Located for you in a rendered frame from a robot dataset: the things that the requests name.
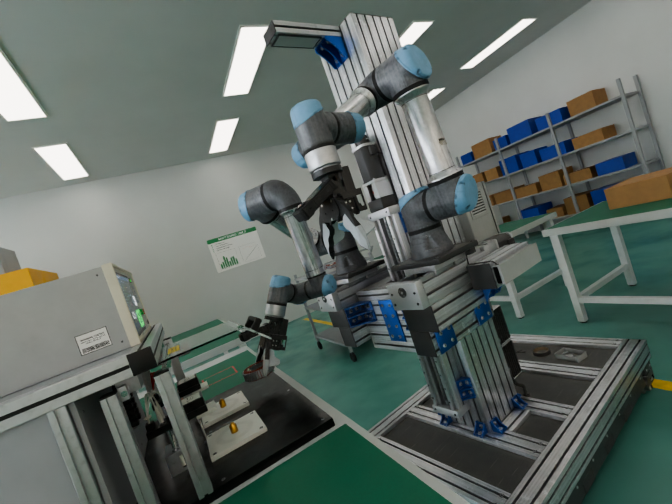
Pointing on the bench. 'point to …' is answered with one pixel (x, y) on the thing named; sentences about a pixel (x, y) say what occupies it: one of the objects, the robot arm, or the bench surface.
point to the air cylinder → (174, 460)
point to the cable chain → (132, 411)
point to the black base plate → (270, 450)
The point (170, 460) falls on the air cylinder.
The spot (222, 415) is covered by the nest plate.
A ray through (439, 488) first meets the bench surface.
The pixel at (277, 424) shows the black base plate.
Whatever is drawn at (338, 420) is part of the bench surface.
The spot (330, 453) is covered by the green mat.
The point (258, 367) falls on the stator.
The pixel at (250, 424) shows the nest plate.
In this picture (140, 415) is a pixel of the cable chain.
